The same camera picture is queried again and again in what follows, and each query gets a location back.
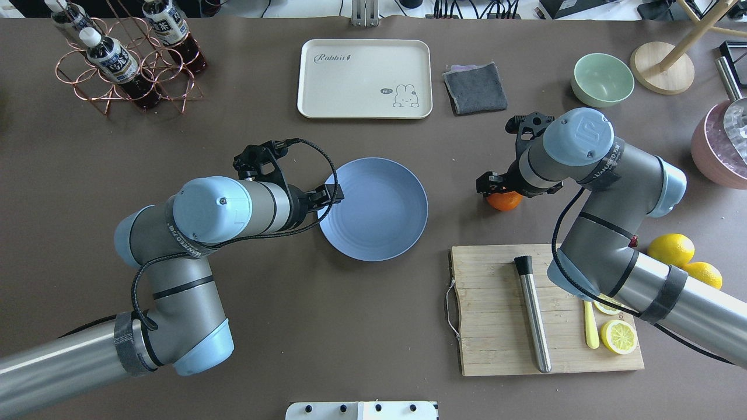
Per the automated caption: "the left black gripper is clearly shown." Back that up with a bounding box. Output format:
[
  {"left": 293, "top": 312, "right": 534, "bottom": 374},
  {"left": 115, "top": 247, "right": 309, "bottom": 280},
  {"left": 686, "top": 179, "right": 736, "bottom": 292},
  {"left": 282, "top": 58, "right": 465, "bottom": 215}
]
[{"left": 289, "top": 184, "right": 345, "bottom": 229}]

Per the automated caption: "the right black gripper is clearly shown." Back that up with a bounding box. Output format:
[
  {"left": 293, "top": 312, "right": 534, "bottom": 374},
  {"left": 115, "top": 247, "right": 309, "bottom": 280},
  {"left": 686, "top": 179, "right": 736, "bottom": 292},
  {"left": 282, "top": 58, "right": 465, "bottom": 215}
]
[{"left": 476, "top": 160, "right": 528, "bottom": 196}]

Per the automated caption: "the orange fruit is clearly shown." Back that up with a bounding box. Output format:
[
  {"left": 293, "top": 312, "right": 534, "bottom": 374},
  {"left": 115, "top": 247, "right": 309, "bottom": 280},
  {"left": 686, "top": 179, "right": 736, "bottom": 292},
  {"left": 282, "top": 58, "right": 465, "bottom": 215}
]
[{"left": 486, "top": 191, "right": 525, "bottom": 212}]

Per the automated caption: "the blue round plate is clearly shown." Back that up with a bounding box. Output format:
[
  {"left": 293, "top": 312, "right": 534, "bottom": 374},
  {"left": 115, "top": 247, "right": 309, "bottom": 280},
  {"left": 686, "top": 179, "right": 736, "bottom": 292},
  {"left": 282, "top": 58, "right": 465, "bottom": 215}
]
[{"left": 320, "top": 157, "right": 428, "bottom": 261}]

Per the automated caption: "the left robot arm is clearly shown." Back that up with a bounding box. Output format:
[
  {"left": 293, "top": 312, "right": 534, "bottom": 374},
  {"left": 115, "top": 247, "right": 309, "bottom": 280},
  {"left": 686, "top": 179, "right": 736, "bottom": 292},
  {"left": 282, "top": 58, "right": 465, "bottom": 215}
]
[{"left": 2, "top": 176, "right": 343, "bottom": 419}]

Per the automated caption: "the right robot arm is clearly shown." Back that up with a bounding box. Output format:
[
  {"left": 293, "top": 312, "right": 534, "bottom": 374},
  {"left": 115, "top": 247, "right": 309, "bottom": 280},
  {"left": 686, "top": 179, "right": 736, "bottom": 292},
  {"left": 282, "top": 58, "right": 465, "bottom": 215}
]
[{"left": 476, "top": 107, "right": 746, "bottom": 368}]

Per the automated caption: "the steel muddler black tip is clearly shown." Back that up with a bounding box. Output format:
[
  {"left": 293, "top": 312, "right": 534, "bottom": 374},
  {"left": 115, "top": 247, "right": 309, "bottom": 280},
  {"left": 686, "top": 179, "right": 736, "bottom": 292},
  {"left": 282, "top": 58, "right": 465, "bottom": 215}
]
[{"left": 513, "top": 255, "right": 552, "bottom": 374}]

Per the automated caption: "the grey folded cloth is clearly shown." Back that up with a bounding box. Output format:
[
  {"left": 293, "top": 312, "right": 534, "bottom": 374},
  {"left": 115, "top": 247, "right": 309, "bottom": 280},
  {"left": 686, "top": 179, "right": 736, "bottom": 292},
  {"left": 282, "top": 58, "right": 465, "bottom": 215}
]
[{"left": 442, "top": 62, "right": 508, "bottom": 116}]

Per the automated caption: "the cream rabbit tray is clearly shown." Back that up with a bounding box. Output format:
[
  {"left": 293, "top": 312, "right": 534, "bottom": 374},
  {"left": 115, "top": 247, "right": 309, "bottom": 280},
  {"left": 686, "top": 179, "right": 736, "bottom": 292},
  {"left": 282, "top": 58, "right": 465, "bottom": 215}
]
[{"left": 296, "top": 39, "right": 433, "bottom": 119}]

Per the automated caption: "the green bowl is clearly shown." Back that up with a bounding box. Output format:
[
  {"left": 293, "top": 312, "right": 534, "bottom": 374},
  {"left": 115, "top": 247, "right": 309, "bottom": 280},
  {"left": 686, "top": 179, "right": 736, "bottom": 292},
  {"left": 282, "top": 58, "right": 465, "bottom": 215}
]
[{"left": 571, "top": 53, "right": 635, "bottom": 109}]

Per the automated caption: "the lemon slice inner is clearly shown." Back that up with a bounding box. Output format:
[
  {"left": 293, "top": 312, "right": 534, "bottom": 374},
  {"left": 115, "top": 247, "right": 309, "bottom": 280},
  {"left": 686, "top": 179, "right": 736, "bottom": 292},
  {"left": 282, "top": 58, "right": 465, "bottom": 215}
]
[{"left": 592, "top": 295, "right": 623, "bottom": 316}]

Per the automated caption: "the yellow plastic knife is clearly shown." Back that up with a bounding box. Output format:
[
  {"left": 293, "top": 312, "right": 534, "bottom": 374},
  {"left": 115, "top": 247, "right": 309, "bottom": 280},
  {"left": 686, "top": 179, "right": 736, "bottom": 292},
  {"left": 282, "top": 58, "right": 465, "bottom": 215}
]
[{"left": 582, "top": 300, "right": 600, "bottom": 349}]

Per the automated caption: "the yellow lemon upper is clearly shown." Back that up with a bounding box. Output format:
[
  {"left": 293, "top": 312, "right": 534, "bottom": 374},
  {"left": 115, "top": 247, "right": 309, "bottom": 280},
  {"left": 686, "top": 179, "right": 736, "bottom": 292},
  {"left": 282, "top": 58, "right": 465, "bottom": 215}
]
[{"left": 647, "top": 233, "right": 696, "bottom": 268}]

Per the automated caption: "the yellow lemon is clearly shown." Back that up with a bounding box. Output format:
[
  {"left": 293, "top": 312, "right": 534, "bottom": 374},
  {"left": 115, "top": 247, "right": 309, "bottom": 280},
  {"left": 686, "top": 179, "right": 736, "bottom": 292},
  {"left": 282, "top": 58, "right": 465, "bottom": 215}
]
[
  {"left": 647, "top": 233, "right": 696, "bottom": 268},
  {"left": 682, "top": 261, "right": 723, "bottom": 290}
]

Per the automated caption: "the lemon slice near edge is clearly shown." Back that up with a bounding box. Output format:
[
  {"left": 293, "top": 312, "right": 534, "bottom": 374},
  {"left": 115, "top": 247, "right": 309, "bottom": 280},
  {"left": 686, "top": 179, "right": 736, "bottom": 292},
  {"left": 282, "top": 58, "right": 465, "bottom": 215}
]
[{"left": 600, "top": 320, "right": 638, "bottom": 355}]

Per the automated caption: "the wooden stand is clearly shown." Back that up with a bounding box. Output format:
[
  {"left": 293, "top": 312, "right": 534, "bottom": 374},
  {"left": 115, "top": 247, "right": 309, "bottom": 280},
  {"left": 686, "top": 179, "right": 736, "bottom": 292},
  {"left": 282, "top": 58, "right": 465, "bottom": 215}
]
[{"left": 629, "top": 1, "right": 745, "bottom": 95}]

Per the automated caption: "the pink bowl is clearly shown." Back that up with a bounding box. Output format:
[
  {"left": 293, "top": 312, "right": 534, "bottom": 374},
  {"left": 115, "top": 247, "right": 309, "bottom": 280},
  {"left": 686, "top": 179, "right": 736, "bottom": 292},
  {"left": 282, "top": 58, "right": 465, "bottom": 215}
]
[{"left": 691, "top": 100, "right": 746, "bottom": 190}]

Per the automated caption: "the yellow lemon lower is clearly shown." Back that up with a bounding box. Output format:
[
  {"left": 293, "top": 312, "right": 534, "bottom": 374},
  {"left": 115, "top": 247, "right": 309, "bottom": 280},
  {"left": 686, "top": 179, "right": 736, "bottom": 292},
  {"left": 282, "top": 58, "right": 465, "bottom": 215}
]
[{"left": 682, "top": 261, "right": 723, "bottom": 290}]

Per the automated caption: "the tea bottle top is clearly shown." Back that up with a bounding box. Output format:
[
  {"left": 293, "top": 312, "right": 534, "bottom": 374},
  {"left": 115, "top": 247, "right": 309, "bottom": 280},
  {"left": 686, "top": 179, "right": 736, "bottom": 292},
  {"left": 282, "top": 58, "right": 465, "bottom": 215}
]
[{"left": 142, "top": 1, "right": 207, "bottom": 74}]

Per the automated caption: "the tea bottle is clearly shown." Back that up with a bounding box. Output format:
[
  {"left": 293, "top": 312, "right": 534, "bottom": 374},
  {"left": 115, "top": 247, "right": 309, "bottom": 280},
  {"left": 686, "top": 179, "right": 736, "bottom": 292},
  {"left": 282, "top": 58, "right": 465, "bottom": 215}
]
[
  {"left": 45, "top": 0, "right": 102, "bottom": 47},
  {"left": 142, "top": 1, "right": 207, "bottom": 74},
  {"left": 79, "top": 27, "right": 160, "bottom": 109}
]

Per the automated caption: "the tea bottle lower left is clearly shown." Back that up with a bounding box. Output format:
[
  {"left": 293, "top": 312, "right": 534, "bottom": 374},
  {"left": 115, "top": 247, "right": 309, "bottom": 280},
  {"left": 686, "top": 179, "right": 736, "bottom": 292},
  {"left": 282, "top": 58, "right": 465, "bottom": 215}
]
[{"left": 79, "top": 27, "right": 160, "bottom": 109}]

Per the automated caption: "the tea bottle lower right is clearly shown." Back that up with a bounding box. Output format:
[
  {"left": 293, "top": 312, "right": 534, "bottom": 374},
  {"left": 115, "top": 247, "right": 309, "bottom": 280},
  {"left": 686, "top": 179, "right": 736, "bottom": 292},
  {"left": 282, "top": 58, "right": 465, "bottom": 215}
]
[{"left": 45, "top": 0, "right": 102, "bottom": 47}]

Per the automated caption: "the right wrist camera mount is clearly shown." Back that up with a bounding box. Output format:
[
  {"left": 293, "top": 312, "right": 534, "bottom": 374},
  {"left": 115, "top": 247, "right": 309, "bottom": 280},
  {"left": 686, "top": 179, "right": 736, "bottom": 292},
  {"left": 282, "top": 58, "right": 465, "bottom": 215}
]
[{"left": 505, "top": 111, "right": 556, "bottom": 160}]

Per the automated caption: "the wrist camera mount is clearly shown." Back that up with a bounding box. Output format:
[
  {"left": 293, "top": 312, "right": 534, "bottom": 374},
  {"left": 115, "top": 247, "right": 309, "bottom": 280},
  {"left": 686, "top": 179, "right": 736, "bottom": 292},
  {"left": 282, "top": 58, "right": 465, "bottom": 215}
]
[
  {"left": 505, "top": 111, "right": 556, "bottom": 160},
  {"left": 233, "top": 140, "right": 290, "bottom": 193}
]

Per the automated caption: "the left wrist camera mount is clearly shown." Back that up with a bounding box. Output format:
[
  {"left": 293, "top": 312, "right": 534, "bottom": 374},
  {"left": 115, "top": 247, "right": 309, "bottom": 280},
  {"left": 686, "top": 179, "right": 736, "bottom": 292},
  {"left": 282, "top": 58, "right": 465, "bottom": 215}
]
[{"left": 233, "top": 140, "right": 290, "bottom": 193}]

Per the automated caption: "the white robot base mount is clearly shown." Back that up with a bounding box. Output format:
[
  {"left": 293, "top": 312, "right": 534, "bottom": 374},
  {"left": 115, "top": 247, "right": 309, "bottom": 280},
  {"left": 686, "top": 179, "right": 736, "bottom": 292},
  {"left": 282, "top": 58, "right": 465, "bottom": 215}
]
[{"left": 285, "top": 401, "right": 439, "bottom": 419}]

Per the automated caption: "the copper wire bottle rack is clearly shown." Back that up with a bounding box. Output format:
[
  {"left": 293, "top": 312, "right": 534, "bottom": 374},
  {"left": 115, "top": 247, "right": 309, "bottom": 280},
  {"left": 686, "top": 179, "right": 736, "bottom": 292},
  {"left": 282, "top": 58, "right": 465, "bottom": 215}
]
[{"left": 46, "top": 1, "right": 208, "bottom": 114}]

